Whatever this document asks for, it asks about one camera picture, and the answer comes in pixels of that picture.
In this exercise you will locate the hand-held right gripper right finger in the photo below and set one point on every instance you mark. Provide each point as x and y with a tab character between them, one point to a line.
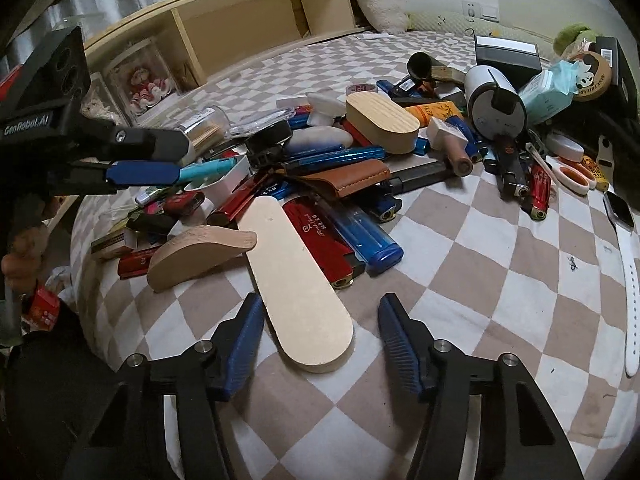
400	345

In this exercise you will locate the white cylindrical device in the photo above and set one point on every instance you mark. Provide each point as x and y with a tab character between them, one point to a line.
495	105

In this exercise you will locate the toothpick jar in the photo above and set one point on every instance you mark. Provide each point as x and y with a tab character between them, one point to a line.
205	130

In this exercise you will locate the black gold small box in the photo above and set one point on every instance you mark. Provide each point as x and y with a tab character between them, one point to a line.
112	245

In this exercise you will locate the large red lighter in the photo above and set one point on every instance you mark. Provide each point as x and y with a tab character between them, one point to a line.
320	240

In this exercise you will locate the black flat tool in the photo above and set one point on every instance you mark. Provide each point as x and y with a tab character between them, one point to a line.
407	91

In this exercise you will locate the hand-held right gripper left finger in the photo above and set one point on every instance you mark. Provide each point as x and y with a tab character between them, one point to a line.
242	345

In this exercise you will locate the black white-edged box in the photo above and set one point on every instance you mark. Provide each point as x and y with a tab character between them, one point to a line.
507	55

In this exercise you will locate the short blue lighter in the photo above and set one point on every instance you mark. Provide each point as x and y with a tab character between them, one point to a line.
387	207

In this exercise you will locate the white cap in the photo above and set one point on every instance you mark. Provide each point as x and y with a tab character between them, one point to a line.
325	107

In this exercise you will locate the long wooden paddle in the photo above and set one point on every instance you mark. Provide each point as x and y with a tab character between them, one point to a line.
300	285

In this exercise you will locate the white open holder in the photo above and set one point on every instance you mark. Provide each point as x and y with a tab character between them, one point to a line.
220	190

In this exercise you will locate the person's left hand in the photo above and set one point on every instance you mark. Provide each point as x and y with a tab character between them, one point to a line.
25	260

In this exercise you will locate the curved wooden wedge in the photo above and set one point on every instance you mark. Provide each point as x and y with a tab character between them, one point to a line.
200	255

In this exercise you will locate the teal tissue pack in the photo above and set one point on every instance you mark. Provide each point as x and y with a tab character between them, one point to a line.
545	95

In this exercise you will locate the black box with barcode label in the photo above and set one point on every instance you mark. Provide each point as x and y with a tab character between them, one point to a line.
617	65

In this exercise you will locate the long black lighter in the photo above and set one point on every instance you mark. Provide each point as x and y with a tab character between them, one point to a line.
420	179

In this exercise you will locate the teal tube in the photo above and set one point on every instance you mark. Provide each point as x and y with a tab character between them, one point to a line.
210	169

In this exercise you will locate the round panda print coaster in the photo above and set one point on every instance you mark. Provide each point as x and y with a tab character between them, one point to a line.
592	77

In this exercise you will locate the yellow lighter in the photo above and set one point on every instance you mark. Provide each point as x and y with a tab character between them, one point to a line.
595	172

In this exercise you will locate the dark blue lighter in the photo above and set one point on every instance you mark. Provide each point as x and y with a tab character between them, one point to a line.
467	137

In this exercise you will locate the small wooden block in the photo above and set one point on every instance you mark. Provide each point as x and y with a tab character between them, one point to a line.
447	74

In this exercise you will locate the red printed packet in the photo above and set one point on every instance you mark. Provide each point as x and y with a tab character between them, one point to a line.
45	310

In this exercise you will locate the checkered bedsheet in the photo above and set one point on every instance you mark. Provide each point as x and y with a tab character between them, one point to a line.
475	285

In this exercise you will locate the red black lighter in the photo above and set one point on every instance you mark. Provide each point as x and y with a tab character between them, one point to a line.
182	203

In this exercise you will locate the dark tube lighter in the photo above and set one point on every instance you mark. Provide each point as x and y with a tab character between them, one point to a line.
510	165

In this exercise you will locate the long green bolster pillow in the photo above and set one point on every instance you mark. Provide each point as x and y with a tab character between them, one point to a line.
450	22

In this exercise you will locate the brown leather case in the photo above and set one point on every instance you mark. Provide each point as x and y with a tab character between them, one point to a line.
350	180

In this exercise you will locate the long blue case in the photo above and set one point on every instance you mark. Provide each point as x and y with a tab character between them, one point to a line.
335	157

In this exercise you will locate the tape roll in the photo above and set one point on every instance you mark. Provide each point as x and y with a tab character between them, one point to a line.
362	89

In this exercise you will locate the oval wooden box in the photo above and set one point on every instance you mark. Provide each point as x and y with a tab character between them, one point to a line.
382	122

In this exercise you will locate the person's dark clothing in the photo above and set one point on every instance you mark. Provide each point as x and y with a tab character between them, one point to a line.
50	400

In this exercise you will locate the white fluffy pillow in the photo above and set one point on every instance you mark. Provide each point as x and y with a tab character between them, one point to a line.
377	2

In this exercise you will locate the small red lighter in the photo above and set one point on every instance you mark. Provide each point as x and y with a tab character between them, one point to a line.
537	195

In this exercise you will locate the wooden bedside shelf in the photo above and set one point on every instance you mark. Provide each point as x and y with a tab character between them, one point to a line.
235	35

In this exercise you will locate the clear display box with doll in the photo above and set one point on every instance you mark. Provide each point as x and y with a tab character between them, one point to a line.
145	85

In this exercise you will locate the clear compact case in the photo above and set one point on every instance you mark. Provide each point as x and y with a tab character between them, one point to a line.
260	122

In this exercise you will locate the grey oval stone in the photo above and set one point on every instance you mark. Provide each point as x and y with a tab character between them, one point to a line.
317	139

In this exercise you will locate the green plush toy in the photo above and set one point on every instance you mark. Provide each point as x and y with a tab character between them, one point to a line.
575	35

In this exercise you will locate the orange tube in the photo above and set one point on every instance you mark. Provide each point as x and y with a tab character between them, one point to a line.
432	112

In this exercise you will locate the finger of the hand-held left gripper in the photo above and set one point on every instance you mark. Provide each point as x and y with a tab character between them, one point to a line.
145	173
150	145

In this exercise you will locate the white orange scissors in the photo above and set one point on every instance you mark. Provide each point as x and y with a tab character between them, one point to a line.
575	175

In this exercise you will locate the white round disc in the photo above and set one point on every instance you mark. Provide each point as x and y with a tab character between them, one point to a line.
565	146

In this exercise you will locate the black rounded case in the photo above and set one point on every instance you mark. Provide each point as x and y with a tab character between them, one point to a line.
267	145

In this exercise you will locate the white smart watch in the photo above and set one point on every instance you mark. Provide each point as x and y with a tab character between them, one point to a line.
632	285

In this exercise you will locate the large blue translucent lighter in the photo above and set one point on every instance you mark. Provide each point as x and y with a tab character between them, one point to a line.
370	240

